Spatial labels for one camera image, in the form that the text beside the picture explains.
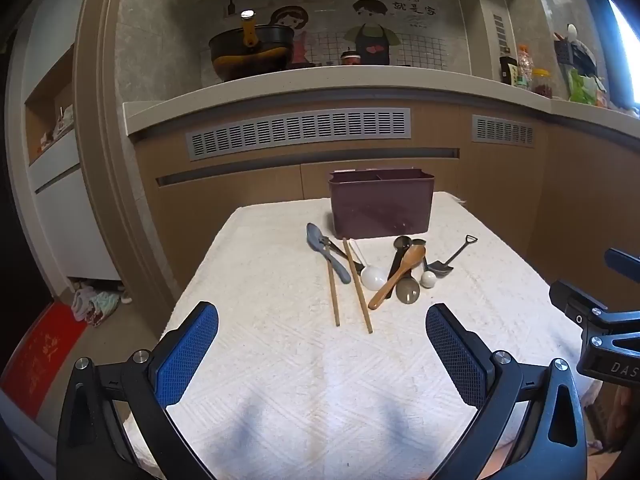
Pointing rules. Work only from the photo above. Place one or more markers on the short grey vent grille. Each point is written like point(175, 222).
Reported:
point(502, 131)

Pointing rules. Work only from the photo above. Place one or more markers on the yellow-lidded jar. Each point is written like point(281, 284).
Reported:
point(541, 84)

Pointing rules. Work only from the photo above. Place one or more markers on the cartoon wall sticker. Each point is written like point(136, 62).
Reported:
point(372, 30)

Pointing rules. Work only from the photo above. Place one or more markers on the green plastic bag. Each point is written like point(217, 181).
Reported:
point(585, 89)

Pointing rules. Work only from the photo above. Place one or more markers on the shelf clutter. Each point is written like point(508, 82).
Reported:
point(60, 125)

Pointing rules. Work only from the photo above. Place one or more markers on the orange-capped clear bottle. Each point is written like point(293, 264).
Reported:
point(524, 67)

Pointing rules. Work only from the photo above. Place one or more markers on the small red-rimmed pot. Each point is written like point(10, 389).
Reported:
point(351, 57)

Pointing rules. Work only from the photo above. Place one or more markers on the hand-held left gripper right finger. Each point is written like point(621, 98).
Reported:
point(455, 355)

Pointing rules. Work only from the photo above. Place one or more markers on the white cabinet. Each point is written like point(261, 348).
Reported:
point(70, 220)

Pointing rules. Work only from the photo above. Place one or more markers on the long grey vent grille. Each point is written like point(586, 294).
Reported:
point(300, 132)

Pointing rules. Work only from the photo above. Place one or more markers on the dark metal utensil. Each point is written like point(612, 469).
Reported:
point(331, 247)

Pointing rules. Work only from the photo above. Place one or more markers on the black shovel-shaped spoon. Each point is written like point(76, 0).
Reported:
point(440, 267)

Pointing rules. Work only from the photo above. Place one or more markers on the large white spoon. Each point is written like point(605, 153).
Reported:
point(374, 278)

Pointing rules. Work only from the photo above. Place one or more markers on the blue-grey plastic spoon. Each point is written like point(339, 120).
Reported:
point(316, 237)

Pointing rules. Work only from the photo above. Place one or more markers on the white textured towel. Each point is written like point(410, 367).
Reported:
point(280, 385)

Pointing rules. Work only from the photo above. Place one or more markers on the dark packet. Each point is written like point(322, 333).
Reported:
point(508, 71)

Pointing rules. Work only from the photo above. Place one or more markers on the small wall vent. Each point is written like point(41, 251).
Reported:
point(498, 29)

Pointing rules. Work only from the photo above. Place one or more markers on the wooden chopstick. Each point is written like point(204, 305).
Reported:
point(333, 295)
point(359, 290)

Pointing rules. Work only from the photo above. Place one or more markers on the dark brown spoon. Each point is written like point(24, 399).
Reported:
point(401, 244)

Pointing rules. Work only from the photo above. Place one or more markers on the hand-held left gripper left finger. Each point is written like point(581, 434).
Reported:
point(190, 350)

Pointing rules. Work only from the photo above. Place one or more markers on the grey translucent spoon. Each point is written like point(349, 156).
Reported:
point(408, 291)

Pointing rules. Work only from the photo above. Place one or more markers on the maroon plastic utensil holder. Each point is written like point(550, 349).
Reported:
point(380, 205)

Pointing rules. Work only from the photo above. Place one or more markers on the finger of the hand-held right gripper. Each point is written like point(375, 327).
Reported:
point(622, 262)
point(575, 300)

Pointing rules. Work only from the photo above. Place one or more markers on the light wooden spoon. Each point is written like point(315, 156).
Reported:
point(400, 275)

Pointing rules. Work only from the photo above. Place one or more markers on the red floor mat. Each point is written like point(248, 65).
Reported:
point(42, 355)

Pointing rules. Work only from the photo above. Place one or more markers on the small white spoon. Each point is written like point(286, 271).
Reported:
point(428, 280)

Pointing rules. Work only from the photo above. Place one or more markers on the pile of cloths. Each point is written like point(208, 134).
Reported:
point(95, 302)

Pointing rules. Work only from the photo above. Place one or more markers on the kitchen counter with wooden front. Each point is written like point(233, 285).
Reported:
point(240, 180)

